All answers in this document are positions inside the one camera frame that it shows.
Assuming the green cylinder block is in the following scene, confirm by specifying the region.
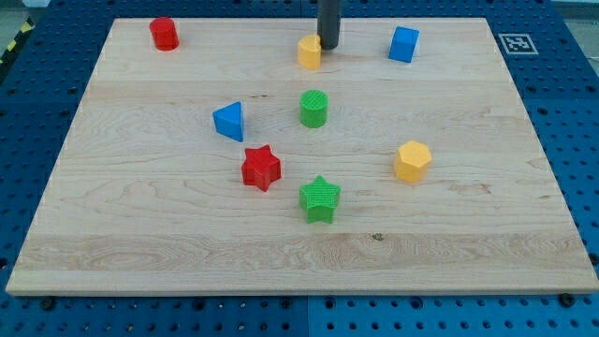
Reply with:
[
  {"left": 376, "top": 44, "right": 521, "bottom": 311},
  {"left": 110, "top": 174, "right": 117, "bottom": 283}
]
[{"left": 299, "top": 90, "right": 329, "bottom": 128}]

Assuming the light wooden board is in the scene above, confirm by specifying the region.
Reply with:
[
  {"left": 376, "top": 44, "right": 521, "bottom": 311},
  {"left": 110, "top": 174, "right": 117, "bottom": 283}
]
[{"left": 7, "top": 18, "right": 598, "bottom": 297}]

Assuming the yellow hexagon block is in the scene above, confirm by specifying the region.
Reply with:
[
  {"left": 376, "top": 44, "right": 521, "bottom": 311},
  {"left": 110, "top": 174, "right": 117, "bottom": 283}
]
[{"left": 393, "top": 140, "right": 432, "bottom": 183}]

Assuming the blue triangle block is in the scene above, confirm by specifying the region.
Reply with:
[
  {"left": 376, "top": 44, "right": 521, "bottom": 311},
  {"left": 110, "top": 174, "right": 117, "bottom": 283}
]
[{"left": 212, "top": 101, "right": 244, "bottom": 142}]

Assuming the yellow heart block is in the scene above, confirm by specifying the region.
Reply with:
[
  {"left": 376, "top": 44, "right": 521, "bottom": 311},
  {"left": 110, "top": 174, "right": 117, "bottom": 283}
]
[{"left": 298, "top": 34, "right": 322, "bottom": 70}]

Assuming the red star block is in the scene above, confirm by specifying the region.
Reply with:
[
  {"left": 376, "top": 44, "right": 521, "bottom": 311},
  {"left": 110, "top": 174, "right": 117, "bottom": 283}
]
[{"left": 241, "top": 144, "right": 282, "bottom": 192}]

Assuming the blue cube block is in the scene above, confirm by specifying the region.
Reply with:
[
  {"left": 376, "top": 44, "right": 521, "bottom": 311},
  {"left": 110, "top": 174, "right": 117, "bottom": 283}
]
[{"left": 388, "top": 26, "right": 419, "bottom": 63}]

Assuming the red cylinder block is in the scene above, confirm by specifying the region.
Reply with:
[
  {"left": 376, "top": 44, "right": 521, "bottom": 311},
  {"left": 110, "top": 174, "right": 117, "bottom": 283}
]
[{"left": 149, "top": 17, "right": 179, "bottom": 51}]

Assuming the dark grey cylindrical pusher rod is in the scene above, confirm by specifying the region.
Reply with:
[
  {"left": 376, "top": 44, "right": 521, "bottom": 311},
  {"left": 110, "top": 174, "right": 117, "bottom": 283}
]
[{"left": 317, "top": 0, "right": 343, "bottom": 51}]

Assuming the white fiducial marker tag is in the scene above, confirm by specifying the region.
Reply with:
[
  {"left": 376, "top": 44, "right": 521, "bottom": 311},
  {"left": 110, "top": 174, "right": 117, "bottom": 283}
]
[{"left": 499, "top": 33, "right": 538, "bottom": 55}]

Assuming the green star block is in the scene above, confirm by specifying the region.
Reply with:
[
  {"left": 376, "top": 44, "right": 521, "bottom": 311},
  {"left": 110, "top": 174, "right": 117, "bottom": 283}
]
[{"left": 299, "top": 175, "right": 341, "bottom": 224}]

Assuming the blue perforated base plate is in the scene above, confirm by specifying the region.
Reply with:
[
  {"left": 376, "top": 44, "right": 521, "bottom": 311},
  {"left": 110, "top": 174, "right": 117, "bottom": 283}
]
[{"left": 1, "top": 1, "right": 598, "bottom": 336}]

